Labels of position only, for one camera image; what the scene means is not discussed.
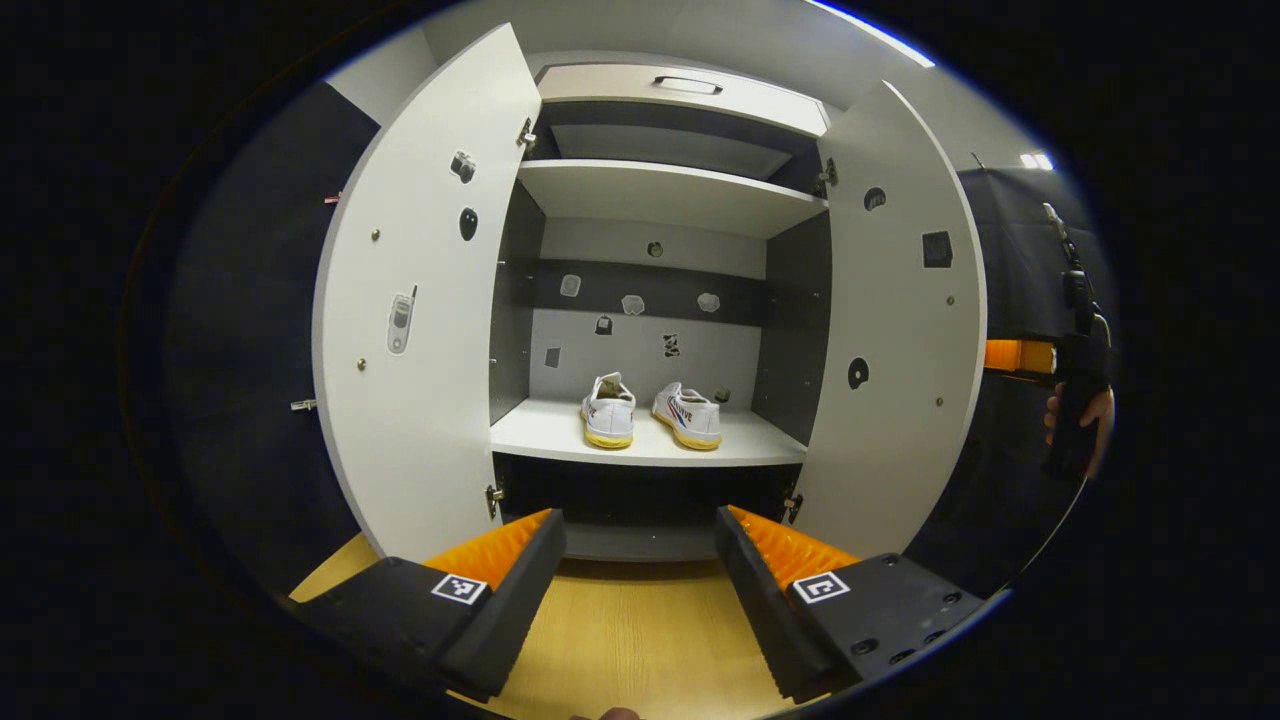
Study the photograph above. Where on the white shoe cabinet door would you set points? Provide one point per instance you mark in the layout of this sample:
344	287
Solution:
900	450
420	450

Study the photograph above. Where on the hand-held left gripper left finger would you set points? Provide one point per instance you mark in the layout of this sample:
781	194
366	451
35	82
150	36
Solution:
510	610

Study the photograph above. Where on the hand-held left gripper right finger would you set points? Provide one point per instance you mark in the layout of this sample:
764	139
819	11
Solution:
760	610

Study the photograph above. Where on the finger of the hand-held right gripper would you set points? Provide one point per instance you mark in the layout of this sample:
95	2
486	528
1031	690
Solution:
1015	355

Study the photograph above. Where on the small ceiling light panel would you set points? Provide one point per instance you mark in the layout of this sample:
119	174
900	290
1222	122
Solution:
1036	161

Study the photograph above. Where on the white canvas shoe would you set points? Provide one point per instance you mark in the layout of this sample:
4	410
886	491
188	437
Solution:
690	418
608	415

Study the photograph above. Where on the white shoe cabinet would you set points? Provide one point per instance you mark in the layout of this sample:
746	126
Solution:
640	445

